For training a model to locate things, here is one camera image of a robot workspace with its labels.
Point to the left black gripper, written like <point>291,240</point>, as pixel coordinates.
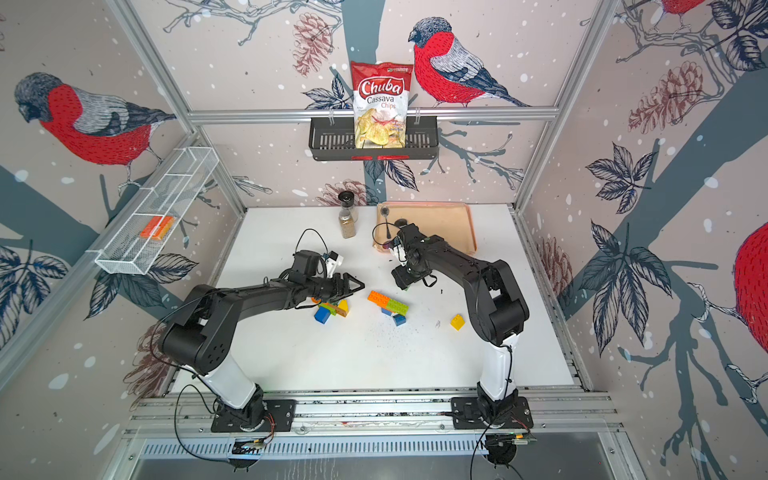
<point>346,289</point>

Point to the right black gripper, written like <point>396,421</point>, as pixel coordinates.
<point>401,279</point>

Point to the lime green long brick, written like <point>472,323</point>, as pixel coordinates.
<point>331,310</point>

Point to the orange brick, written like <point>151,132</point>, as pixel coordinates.
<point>379,299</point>

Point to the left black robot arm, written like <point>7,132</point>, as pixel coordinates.
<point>200,334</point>

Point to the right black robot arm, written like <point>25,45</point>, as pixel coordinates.
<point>496,307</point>

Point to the beige tray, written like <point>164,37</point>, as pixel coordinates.
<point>451,221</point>

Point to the small grey spoon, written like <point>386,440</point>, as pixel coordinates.
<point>384,211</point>

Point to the glass spice shaker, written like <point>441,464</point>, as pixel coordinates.
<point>346,215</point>

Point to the Chuba cassava chips bag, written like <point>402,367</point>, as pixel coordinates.
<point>380,103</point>

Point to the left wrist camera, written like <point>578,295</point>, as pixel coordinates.
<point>312,264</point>

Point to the black wall basket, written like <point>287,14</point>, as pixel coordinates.
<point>333,140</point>

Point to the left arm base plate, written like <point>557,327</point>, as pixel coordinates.
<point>257,416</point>

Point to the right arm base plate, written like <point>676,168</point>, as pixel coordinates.
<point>473,413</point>

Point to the orange block in wire basket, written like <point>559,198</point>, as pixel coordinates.
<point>157,228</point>

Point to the white wire wall basket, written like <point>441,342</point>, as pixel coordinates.
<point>183,177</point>

